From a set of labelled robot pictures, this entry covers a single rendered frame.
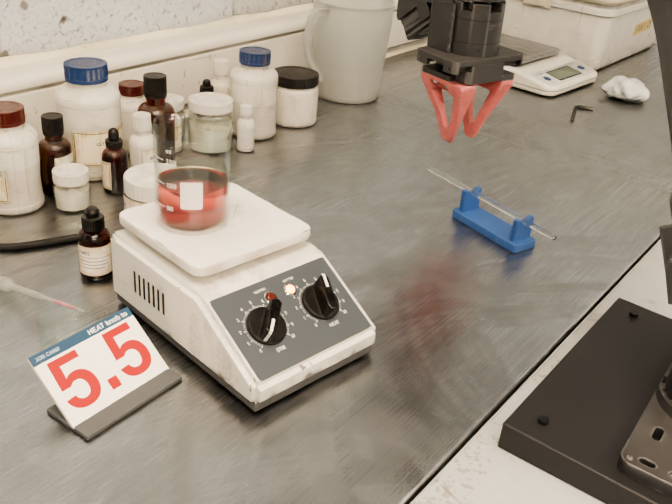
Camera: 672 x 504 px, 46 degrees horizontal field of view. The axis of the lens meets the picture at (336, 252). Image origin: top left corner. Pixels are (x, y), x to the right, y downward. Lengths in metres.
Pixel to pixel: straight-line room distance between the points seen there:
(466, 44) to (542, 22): 0.81
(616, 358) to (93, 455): 0.41
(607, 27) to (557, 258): 0.82
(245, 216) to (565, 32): 1.08
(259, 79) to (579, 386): 0.60
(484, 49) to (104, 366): 0.50
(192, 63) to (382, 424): 0.69
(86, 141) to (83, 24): 0.20
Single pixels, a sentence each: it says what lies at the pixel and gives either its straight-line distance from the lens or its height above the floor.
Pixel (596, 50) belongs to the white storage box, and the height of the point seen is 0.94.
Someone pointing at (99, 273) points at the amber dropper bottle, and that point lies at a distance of 0.75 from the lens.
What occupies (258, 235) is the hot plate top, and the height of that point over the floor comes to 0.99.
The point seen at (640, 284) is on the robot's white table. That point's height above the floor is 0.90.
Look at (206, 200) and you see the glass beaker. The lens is 0.63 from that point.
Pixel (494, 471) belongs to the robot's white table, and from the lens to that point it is 0.58.
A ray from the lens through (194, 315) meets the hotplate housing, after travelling 0.61.
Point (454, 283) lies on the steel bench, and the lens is 0.78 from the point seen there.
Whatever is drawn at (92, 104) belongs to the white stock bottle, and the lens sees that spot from 0.92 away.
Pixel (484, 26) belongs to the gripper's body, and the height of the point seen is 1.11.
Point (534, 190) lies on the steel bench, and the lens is 1.03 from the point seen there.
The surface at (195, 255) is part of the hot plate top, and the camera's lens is 0.61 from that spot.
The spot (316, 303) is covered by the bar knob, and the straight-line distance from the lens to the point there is 0.63.
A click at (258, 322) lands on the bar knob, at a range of 0.60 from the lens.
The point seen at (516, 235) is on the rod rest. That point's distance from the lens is 0.86.
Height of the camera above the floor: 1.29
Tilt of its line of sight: 29 degrees down
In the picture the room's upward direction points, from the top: 5 degrees clockwise
